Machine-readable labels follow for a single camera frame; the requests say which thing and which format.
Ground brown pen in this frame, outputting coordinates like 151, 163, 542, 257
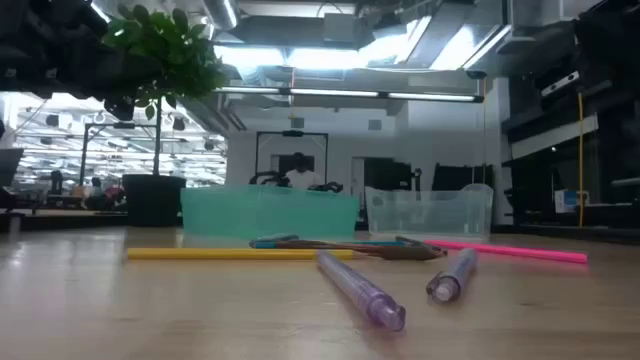
274, 238, 448, 262

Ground white box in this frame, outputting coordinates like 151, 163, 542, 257
553, 189, 590, 215

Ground clear plastic bin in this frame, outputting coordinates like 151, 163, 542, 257
364, 183, 494, 239

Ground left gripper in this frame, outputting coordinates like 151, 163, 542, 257
102, 52, 164, 122

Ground dark background equipment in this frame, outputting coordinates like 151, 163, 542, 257
362, 157, 424, 191
432, 162, 495, 190

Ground green translucent plastic bin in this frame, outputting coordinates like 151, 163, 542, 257
180, 184, 360, 240

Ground pale pen with dark clip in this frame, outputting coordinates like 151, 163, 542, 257
254, 232, 300, 244

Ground dark shelving unit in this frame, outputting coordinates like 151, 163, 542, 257
501, 74, 640, 241

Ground dark monitor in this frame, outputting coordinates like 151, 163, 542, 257
0, 147, 25, 189

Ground long ceiling light bar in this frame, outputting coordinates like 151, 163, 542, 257
214, 86, 485, 104

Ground translucent purple pen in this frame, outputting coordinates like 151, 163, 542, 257
316, 249, 407, 333

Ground green plant in black pot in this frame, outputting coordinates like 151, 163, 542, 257
102, 4, 227, 227

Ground lavender pen with dark grip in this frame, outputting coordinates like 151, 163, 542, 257
425, 247, 479, 305

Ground person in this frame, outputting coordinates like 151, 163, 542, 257
284, 152, 322, 189

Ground yellow cable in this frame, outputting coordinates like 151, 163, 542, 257
577, 92, 585, 229

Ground pink pencil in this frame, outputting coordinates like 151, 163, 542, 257
424, 239, 589, 265

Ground background robot station frame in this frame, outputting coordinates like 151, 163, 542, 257
254, 130, 330, 186

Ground yellow pencil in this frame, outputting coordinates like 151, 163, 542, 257
126, 247, 369, 261

